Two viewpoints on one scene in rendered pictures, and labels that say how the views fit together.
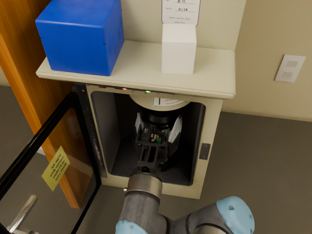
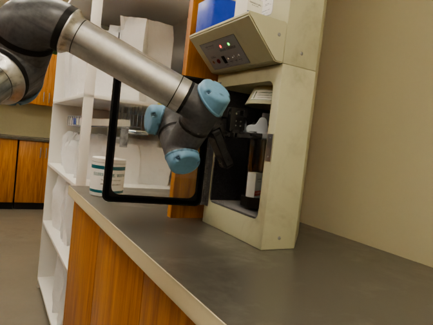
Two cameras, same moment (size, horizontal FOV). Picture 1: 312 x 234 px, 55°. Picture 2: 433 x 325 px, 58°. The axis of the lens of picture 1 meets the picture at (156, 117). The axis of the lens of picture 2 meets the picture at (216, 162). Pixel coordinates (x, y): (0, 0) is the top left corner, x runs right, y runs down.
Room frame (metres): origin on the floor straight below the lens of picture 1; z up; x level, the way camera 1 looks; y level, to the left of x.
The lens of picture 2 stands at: (-0.29, -0.81, 1.20)
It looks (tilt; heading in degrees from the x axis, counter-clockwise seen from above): 3 degrees down; 50
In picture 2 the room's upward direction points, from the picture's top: 6 degrees clockwise
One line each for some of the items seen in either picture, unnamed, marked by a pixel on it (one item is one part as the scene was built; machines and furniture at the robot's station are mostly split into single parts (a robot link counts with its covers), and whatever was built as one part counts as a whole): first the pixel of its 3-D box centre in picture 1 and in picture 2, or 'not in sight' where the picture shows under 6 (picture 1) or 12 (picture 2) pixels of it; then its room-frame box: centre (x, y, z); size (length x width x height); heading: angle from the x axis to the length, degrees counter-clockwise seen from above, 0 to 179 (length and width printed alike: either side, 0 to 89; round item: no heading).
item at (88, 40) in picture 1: (85, 32); (219, 19); (0.42, 0.11, 1.56); 0.10 x 0.10 x 0.09; 81
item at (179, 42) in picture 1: (178, 49); (248, 12); (0.39, -0.03, 1.54); 0.05 x 0.05 x 0.06; 88
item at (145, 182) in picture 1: (143, 188); not in sight; (0.31, 0.03, 1.24); 0.08 x 0.05 x 0.08; 80
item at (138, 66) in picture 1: (139, 82); (231, 47); (0.40, 0.03, 1.46); 0.32 x 0.11 x 0.10; 81
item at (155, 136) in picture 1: (150, 155); (223, 123); (0.39, 0.01, 1.25); 0.12 x 0.08 x 0.09; 170
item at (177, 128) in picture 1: (176, 125); (262, 128); (0.48, -0.05, 1.25); 0.09 x 0.03 x 0.06; 146
